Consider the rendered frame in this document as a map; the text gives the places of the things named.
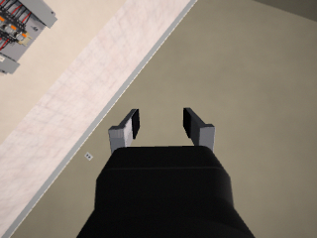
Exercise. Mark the grey mounting plate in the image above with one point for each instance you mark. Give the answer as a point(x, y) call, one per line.
point(14, 50)

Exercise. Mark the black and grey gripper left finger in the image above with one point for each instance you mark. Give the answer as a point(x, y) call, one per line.
point(123, 134)

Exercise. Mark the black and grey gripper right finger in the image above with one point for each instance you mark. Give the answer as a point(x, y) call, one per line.
point(200, 133)

